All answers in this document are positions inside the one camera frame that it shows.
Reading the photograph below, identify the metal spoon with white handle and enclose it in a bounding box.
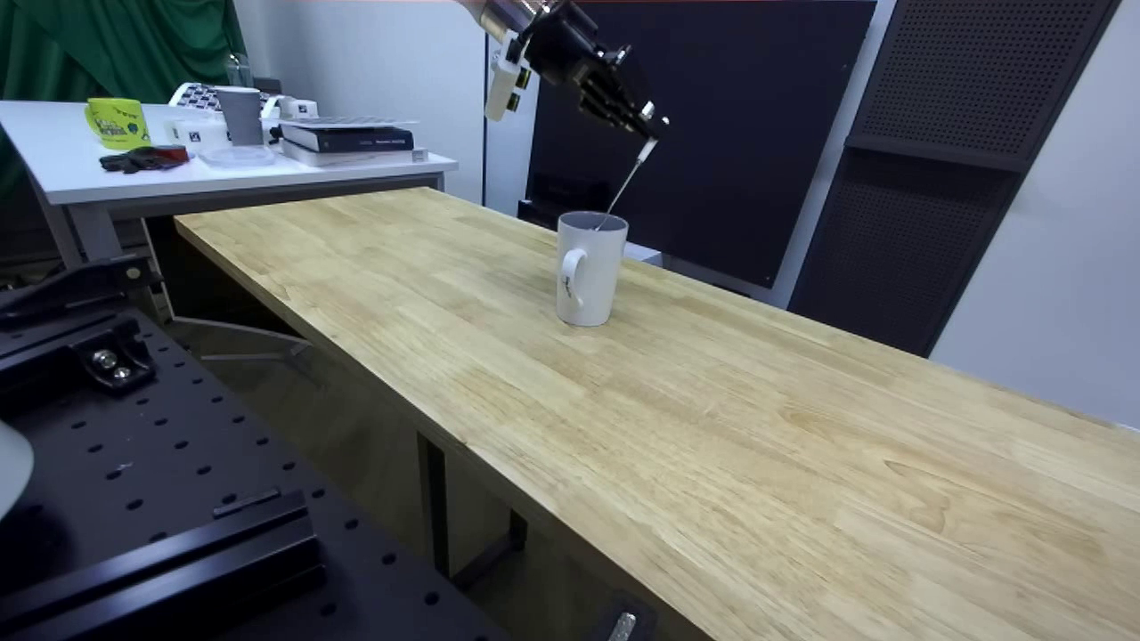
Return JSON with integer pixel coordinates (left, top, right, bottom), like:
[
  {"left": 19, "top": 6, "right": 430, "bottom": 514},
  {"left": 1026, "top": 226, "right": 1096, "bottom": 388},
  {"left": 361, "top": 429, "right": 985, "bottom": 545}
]
[{"left": 601, "top": 136, "right": 664, "bottom": 222}]

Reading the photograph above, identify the black bracket with metal bolts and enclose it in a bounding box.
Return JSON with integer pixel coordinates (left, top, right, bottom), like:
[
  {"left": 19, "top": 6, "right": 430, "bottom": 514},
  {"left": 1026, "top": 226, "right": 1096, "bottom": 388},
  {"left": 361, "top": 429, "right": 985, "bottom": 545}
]
[{"left": 75, "top": 336, "right": 161, "bottom": 394}]

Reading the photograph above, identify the white side table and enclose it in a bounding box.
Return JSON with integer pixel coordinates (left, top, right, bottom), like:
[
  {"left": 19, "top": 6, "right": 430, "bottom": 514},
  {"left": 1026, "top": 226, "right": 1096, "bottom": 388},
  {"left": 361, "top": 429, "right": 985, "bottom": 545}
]
[{"left": 0, "top": 97, "right": 461, "bottom": 266}]

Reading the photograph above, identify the white round disc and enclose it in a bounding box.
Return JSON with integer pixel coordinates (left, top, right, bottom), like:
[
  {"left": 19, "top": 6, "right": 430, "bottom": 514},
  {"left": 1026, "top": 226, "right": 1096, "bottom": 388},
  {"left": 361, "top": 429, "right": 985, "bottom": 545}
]
[{"left": 0, "top": 418, "right": 40, "bottom": 524}]

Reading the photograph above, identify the black perforated breadboard platform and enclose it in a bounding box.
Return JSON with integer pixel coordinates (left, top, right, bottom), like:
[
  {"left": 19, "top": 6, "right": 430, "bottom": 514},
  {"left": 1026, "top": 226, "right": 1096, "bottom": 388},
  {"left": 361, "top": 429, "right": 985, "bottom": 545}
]
[{"left": 0, "top": 301, "right": 508, "bottom": 641}]

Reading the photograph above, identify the yellow green bag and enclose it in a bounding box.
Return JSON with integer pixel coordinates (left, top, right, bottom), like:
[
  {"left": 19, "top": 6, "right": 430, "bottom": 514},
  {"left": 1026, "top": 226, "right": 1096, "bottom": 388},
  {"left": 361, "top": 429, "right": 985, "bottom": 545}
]
[{"left": 83, "top": 93, "right": 152, "bottom": 154}]

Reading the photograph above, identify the black aluminium rail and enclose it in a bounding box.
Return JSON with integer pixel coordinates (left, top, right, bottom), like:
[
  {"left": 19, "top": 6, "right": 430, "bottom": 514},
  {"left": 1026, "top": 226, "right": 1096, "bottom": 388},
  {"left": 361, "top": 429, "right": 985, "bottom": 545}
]
[{"left": 0, "top": 489, "right": 326, "bottom": 641}]

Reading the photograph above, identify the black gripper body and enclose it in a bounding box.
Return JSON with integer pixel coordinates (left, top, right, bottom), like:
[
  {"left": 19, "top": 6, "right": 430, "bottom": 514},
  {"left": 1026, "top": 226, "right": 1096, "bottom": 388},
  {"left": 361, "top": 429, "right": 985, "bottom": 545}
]
[{"left": 519, "top": 0, "right": 634, "bottom": 116}]

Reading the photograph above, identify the small black red item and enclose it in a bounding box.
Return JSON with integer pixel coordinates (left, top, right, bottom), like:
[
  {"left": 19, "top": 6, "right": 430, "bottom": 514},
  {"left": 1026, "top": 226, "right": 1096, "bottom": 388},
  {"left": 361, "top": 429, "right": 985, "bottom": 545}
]
[{"left": 97, "top": 141, "right": 196, "bottom": 177}]

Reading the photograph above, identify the black equipment base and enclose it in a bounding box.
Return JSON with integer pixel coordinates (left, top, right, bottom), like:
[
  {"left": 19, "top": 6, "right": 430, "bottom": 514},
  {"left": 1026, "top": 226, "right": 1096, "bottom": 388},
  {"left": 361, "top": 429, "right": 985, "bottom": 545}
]
[{"left": 0, "top": 249, "right": 165, "bottom": 331}]

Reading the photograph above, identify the white ceramic mug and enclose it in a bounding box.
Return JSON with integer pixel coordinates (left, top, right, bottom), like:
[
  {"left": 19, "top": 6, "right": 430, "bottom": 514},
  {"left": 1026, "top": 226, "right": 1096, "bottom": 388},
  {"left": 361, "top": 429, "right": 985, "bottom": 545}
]
[{"left": 552, "top": 205, "right": 634, "bottom": 331}]

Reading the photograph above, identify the green curtain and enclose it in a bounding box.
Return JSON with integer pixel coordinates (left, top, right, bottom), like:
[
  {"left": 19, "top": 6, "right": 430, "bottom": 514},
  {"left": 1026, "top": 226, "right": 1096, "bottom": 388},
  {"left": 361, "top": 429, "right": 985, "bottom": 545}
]
[{"left": 0, "top": 0, "right": 248, "bottom": 108}]

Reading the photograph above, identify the grey cup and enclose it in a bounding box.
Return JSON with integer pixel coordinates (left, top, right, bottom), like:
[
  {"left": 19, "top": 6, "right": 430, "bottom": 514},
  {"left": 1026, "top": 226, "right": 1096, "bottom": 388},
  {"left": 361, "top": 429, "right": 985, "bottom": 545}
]
[{"left": 209, "top": 83, "right": 268, "bottom": 148}]

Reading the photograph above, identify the silver aluminium post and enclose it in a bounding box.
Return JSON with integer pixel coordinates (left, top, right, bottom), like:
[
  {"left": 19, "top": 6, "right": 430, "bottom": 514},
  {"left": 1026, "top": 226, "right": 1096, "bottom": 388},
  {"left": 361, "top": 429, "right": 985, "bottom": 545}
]
[{"left": 767, "top": 0, "right": 901, "bottom": 311}]

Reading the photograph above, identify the stack of dark books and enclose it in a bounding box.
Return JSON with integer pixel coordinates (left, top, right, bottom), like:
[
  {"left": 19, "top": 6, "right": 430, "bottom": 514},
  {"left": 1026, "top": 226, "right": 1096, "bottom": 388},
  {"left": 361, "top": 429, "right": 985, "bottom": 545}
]
[{"left": 278, "top": 114, "right": 420, "bottom": 166}]

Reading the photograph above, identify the dark perforated wall panel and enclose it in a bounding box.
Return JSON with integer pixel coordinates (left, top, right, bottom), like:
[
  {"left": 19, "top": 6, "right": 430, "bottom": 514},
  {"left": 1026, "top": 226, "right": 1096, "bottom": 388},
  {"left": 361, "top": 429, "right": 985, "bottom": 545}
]
[{"left": 786, "top": 0, "right": 1126, "bottom": 361}]

